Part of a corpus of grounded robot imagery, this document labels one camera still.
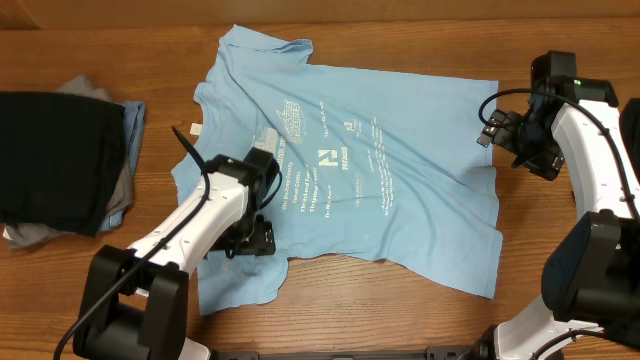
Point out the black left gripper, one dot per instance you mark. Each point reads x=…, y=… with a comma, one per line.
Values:
x=262, y=244

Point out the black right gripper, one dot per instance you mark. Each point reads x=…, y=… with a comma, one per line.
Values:
x=507, y=129

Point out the light blue printed t-shirt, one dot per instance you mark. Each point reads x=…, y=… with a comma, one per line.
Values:
x=373, y=165

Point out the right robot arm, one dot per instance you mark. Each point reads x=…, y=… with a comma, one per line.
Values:
x=590, y=283

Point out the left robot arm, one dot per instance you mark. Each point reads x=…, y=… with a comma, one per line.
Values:
x=135, y=301

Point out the black t-shirt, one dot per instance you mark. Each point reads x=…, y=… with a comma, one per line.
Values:
x=629, y=122

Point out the folded grey garment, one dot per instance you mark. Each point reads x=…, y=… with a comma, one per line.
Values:
x=70, y=210

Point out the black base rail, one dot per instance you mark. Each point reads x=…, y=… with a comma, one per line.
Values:
x=325, y=356

